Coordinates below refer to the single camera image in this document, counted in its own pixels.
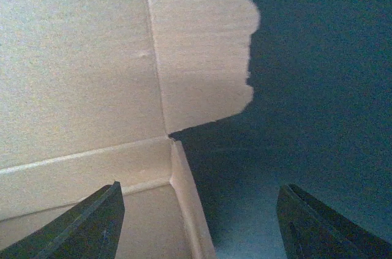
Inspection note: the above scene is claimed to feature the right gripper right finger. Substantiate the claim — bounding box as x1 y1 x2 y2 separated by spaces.
276 184 391 259

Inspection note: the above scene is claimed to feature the cardboard box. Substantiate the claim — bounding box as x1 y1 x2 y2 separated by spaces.
1 0 260 258

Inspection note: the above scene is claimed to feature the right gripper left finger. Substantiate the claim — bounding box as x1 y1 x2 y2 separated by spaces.
1 181 125 258

